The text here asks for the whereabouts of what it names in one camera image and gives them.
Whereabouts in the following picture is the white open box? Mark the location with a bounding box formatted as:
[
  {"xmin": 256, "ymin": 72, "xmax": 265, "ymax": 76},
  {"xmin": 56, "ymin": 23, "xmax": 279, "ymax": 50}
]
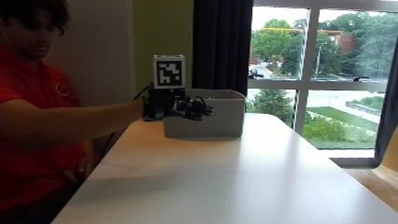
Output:
[{"xmin": 163, "ymin": 89, "xmax": 248, "ymax": 139}]

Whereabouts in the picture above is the white marker cube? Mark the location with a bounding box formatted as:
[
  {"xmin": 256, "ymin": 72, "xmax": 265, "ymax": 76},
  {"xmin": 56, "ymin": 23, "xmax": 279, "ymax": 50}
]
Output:
[{"xmin": 152, "ymin": 54, "xmax": 187, "ymax": 90}]

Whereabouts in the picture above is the dark curtain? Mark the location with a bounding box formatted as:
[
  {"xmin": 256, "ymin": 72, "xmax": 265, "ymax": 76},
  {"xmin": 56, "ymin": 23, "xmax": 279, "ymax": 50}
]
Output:
[
  {"xmin": 372, "ymin": 36, "xmax": 398, "ymax": 166},
  {"xmin": 191, "ymin": 0, "xmax": 256, "ymax": 97}
]

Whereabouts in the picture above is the the person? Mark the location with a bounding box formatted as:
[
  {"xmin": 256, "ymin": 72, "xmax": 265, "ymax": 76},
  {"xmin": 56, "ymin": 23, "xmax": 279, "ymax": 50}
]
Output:
[{"xmin": 0, "ymin": 0, "xmax": 147, "ymax": 224}]

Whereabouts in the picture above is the black cable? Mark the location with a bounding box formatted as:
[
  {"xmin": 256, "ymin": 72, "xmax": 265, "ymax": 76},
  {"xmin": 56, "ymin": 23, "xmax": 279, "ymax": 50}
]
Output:
[{"xmin": 134, "ymin": 82, "xmax": 155, "ymax": 101}]

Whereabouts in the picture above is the window frame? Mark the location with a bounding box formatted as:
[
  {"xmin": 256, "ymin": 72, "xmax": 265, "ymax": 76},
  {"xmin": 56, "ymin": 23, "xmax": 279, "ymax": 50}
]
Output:
[{"xmin": 245, "ymin": 0, "xmax": 398, "ymax": 167}]

